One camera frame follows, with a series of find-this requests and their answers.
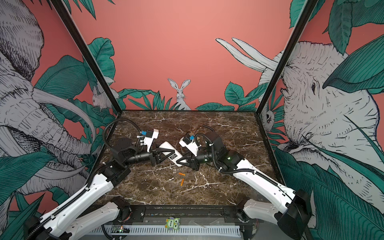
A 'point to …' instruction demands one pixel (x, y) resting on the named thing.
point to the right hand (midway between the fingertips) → (177, 160)
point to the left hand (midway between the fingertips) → (172, 150)
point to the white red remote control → (175, 156)
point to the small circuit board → (120, 228)
